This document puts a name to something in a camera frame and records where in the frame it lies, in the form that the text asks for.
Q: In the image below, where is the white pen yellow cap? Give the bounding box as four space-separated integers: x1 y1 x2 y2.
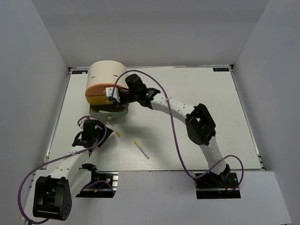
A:
106 123 120 137
134 141 150 159

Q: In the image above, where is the grey-green bottom drawer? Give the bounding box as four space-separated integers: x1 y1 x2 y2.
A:
89 105 128 120

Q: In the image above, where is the orange top drawer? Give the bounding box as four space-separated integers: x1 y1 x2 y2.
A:
85 83 114 97

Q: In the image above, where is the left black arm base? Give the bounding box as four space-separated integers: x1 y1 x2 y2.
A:
76 164 119 198

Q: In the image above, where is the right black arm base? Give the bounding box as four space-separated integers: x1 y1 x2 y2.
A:
195 172 241 199

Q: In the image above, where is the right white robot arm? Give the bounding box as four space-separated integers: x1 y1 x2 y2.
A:
109 74 231 187

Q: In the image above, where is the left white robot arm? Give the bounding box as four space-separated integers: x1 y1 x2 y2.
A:
32 119 113 221

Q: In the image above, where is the cream cylindrical drawer organizer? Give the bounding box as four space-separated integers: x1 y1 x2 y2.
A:
87 60 127 88

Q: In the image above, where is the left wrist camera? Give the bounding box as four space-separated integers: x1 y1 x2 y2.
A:
77 116 98 129

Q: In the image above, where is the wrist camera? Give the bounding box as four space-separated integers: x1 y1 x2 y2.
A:
105 87 119 101
77 116 98 129

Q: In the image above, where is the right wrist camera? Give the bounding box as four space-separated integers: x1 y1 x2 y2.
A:
105 87 119 101

